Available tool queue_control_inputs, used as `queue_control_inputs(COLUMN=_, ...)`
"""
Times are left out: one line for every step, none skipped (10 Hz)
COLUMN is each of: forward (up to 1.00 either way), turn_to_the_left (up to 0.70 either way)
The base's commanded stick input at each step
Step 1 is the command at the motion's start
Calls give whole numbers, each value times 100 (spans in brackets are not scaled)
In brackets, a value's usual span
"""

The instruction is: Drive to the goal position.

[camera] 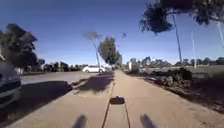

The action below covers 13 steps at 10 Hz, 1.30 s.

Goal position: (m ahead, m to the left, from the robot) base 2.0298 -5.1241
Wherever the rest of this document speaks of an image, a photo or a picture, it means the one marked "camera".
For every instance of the thin bare tree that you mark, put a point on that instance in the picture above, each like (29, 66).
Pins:
(96, 50)

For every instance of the pale vehicle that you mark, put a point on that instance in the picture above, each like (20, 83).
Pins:
(8, 85)

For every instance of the grey asphalt road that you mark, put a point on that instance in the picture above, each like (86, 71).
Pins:
(46, 78)

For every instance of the robot's own part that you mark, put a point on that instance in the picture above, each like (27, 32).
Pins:
(80, 122)
(147, 121)

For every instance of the tall thin-trunked tree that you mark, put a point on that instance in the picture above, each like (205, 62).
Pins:
(156, 18)

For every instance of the row of parked vehicles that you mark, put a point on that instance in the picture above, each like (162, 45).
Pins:
(60, 67)

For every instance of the big dark tree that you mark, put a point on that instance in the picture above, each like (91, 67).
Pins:
(18, 46)

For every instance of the bushy green tree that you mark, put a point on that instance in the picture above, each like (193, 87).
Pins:
(109, 51)

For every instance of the white car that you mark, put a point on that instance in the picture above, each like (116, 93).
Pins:
(93, 69)

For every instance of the white pole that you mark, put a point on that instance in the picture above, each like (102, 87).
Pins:
(193, 50)

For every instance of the row of distant trees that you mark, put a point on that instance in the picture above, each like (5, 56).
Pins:
(186, 61)

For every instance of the pale concrete pavement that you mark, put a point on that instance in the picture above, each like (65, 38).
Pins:
(140, 103)

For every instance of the dark bushes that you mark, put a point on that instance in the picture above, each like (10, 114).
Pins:
(180, 74)

